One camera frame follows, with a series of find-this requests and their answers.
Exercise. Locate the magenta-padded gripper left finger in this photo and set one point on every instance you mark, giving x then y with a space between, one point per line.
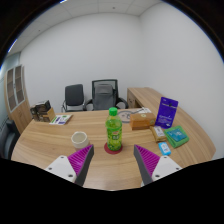
63 166

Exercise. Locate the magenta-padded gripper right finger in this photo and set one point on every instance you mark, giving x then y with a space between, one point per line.
163 165

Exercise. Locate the green drink bottle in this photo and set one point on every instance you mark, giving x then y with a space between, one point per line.
114 133

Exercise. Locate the small blue box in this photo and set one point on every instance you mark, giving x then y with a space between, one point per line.
164 148

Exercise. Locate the white and brown ceramic cup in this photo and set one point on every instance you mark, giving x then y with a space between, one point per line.
80 140

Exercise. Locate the green flat box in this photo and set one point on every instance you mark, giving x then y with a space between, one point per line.
176 136

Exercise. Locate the small tan box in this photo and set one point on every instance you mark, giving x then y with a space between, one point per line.
158 133

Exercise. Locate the white and green leaflet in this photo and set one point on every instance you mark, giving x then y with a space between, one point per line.
61 119

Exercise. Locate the brown wooden box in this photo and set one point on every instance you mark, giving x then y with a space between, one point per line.
142 121

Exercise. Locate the flat round red coaster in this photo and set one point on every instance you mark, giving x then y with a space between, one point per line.
113 152

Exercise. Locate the purple standing card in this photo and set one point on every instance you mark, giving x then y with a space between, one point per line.
166 112

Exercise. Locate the dark cardboard boxes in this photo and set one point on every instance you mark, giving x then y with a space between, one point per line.
42 111

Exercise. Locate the black sofa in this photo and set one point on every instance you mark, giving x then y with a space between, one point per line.
8 140

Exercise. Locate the round grey disc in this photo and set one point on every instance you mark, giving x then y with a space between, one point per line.
124 116

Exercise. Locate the black office chair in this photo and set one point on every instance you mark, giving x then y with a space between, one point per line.
74 95

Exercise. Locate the wooden side desk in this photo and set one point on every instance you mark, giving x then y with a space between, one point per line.
138 95

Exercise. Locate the grey mesh office chair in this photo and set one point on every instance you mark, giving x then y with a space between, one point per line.
104 95

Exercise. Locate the wooden shelf cabinet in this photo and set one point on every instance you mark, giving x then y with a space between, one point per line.
16 96

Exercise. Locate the rectangular ceiling light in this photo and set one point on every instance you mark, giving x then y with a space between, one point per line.
13 45

